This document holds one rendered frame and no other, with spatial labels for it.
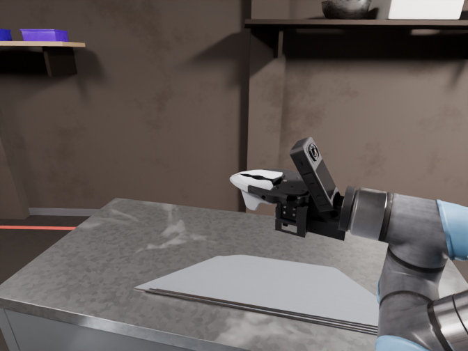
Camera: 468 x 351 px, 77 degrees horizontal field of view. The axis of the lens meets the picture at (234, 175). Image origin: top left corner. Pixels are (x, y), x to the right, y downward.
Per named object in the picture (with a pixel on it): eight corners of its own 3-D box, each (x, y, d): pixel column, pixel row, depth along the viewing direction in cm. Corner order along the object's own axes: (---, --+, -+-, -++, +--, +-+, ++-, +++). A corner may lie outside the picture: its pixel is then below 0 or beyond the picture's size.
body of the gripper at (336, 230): (270, 230, 51) (343, 249, 46) (270, 187, 47) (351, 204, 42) (284, 206, 57) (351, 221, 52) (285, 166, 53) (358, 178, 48)
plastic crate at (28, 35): (69, 42, 241) (67, 30, 238) (57, 42, 224) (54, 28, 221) (37, 42, 242) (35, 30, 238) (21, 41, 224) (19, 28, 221)
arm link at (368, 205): (385, 209, 40) (388, 180, 46) (349, 202, 42) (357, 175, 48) (375, 251, 43) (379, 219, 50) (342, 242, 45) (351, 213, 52)
